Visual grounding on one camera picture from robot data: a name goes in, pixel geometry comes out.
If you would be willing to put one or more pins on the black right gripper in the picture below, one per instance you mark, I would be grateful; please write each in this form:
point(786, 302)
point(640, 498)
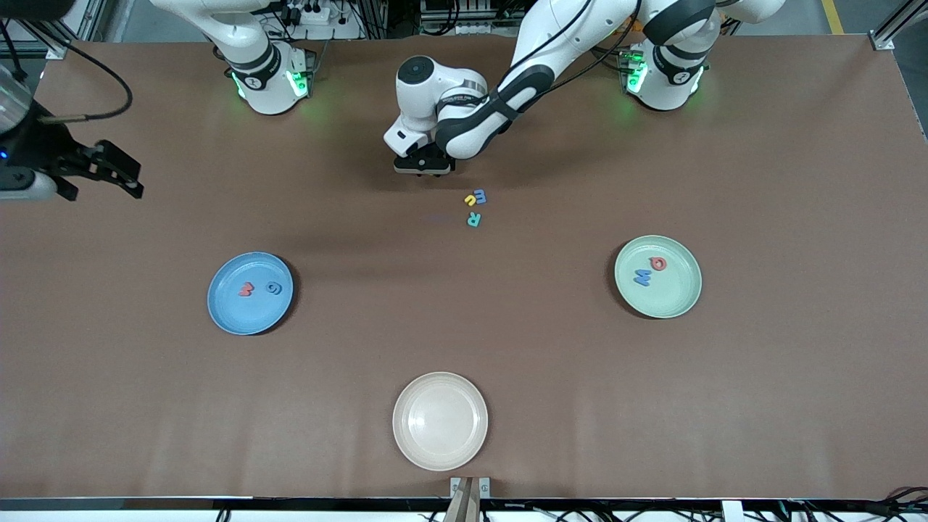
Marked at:
point(45, 148)

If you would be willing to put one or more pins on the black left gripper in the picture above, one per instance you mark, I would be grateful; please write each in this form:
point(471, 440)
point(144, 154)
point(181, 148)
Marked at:
point(452, 164)

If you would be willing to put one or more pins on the red letter w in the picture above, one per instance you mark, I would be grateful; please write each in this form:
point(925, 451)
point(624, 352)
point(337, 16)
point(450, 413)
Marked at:
point(246, 290)

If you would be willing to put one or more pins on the blue letter g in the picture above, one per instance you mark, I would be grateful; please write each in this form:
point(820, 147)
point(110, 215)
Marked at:
point(273, 288)

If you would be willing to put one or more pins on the blue letter W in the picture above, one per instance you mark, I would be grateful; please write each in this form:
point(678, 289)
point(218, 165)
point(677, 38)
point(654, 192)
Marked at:
point(642, 277)

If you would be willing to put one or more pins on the pink letter Q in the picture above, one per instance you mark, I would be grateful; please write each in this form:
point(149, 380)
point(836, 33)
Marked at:
point(652, 264)

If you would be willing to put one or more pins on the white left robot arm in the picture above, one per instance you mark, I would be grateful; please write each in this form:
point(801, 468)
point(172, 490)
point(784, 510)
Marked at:
point(580, 22)

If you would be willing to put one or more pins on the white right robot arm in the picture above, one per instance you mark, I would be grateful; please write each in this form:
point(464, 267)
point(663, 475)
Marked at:
point(261, 72)

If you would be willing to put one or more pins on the blue letter E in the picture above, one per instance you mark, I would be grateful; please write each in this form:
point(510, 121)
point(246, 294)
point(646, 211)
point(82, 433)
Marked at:
point(481, 197)

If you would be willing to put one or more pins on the teal letter R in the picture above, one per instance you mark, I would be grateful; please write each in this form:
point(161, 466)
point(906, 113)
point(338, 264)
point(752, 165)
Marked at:
point(473, 219)

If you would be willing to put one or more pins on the white electronics box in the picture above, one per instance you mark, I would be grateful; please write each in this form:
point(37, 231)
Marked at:
point(471, 27)

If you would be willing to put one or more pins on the white multi-socket strip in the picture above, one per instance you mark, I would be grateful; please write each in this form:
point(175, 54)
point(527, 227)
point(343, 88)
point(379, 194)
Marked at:
point(315, 13)

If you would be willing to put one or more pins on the blue plate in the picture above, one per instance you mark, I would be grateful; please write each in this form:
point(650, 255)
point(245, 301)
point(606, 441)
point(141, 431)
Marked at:
point(250, 315)

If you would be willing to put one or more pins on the brown table cover sheet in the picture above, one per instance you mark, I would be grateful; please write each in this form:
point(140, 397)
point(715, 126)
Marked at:
point(145, 406)

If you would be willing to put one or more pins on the beige plate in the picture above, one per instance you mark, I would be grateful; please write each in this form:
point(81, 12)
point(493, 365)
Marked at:
point(440, 420)

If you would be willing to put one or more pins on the green plate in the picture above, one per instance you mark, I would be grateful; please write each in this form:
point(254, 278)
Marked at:
point(670, 297)

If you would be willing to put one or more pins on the aluminium frame profile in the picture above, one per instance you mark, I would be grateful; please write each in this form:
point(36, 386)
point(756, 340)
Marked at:
point(883, 40)
point(58, 52)

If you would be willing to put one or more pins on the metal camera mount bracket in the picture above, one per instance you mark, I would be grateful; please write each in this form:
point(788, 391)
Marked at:
point(458, 484)

